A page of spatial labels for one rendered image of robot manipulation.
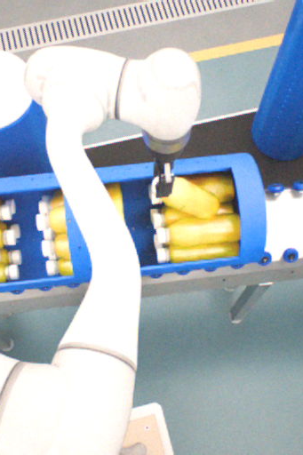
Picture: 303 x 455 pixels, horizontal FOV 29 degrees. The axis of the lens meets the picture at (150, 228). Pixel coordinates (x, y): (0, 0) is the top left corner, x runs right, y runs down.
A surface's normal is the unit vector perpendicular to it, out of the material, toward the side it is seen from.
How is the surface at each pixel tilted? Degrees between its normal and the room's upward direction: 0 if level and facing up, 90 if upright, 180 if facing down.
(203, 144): 0
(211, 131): 0
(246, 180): 5
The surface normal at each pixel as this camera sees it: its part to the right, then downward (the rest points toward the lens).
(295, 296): 0.02, -0.35
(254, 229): 0.10, 0.36
